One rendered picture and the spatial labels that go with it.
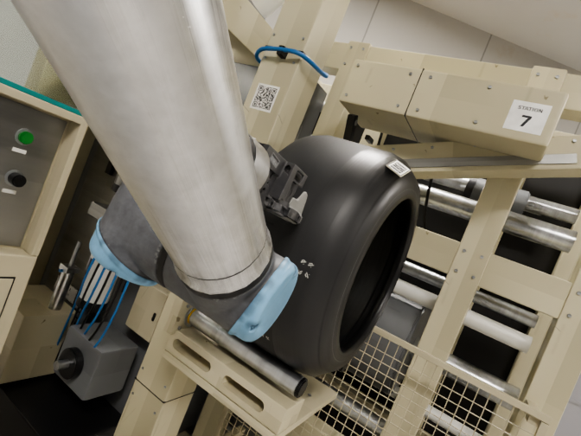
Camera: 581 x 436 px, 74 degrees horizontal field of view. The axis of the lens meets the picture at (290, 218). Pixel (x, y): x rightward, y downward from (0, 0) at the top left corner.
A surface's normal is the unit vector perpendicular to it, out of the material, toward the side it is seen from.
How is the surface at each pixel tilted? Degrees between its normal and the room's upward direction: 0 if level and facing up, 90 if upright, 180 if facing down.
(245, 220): 98
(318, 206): 71
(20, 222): 90
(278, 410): 90
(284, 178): 83
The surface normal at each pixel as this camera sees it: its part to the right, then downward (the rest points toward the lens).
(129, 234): -0.38, -0.06
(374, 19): 0.01, 0.04
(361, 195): 0.40, -0.23
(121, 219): -0.29, -0.27
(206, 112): 0.76, 0.50
